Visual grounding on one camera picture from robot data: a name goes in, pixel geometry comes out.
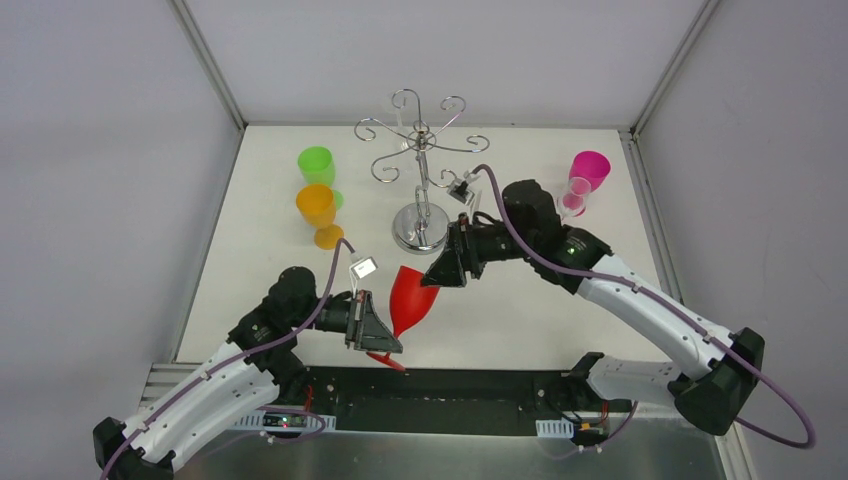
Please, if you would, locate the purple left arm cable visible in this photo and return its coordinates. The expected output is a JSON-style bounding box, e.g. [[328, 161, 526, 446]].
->
[[99, 237, 359, 480]]

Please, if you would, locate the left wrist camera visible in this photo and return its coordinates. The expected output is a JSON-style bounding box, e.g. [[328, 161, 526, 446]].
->
[[348, 253, 379, 293]]

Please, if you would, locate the orange plastic wine glass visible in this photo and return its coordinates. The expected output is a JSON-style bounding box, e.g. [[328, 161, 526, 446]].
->
[[296, 184, 344, 250]]

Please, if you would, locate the green plastic wine glass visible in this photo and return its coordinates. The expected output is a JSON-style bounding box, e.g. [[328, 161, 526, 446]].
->
[[297, 146, 344, 210]]

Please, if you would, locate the red plastic wine glass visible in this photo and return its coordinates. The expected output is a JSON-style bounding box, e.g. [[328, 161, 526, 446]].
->
[[389, 265, 440, 338]]

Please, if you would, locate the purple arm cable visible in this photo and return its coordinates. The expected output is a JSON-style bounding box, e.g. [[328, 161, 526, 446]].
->
[[99, 237, 359, 480], [473, 163, 817, 450]]

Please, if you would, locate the chrome wine glass rack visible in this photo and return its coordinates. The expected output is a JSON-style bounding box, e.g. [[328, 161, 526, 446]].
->
[[354, 88, 490, 255]]

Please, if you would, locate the magenta plastic wine glass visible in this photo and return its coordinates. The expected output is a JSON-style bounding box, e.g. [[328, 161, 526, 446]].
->
[[569, 151, 611, 193]]

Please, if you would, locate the clear wine glass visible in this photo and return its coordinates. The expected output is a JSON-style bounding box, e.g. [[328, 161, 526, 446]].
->
[[556, 177, 592, 218], [389, 89, 408, 133]]

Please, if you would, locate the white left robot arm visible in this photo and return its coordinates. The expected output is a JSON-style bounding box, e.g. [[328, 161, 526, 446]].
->
[[93, 266, 403, 479]]

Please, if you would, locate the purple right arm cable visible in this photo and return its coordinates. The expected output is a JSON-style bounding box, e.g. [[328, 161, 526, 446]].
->
[[473, 163, 817, 450]]

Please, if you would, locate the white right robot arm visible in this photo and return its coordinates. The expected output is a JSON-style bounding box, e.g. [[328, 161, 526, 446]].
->
[[421, 180, 765, 435]]

